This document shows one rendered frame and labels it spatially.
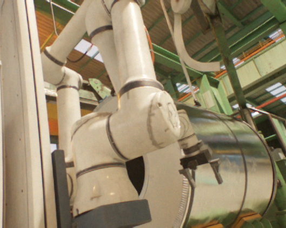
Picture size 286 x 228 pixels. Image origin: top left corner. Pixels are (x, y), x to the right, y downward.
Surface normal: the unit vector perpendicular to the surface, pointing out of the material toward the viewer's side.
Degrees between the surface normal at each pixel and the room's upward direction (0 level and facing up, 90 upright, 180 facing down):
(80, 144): 90
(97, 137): 93
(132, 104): 80
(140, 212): 90
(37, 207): 90
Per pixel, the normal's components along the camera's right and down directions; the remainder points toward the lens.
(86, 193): -0.48, -0.58
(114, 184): 0.34, -0.75
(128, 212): 0.61, -0.44
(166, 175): -0.70, -0.13
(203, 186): 0.71, 0.00
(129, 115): -0.48, -0.40
